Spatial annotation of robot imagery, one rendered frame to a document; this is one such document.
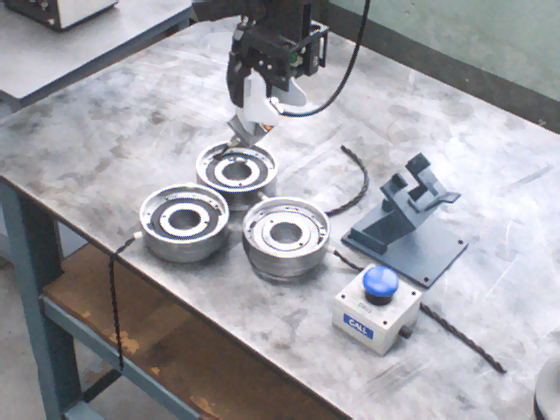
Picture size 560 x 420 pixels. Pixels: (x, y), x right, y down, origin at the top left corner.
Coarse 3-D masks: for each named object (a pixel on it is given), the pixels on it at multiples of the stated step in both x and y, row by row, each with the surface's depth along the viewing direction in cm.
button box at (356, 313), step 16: (352, 288) 95; (400, 288) 95; (336, 304) 94; (352, 304) 93; (368, 304) 93; (384, 304) 93; (400, 304) 94; (416, 304) 95; (336, 320) 95; (352, 320) 93; (368, 320) 92; (384, 320) 92; (400, 320) 93; (416, 320) 98; (352, 336) 95; (368, 336) 93; (384, 336) 91; (400, 336) 96; (384, 352) 93
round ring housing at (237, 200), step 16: (224, 144) 115; (240, 144) 115; (256, 144) 115; (208, 160) 113; (224, 160) 113; (272, 160) 113; (224, 176) 114; (240, 176) 115; (256, 176) 111; (272, 176) 110; (224, 192) 107; (240, 192) 107; (256, 192) 108; (272, 192) 111; (240, 208) 110
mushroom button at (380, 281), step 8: (368, 272) 93; (376, 272) 93; (384, 272) 93; (392, 272) 93; (368, 280) 92; (376, 280) 92; (384, 280) 92; (392, 280) 92; (368, 288) 92; (376, 288) 91; (384, 288) 91; (392, 288) 92; (376, 296) 92; (384, 296) 92
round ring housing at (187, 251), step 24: (168, 192) 107; (192, 192) 108; (216, 192) 106; (144, 216) 104; (168, 216) 104; (192, 216) 106; (144, 240) 102; (168, 240) 99; (192, 240) 100; (216, 240) 102
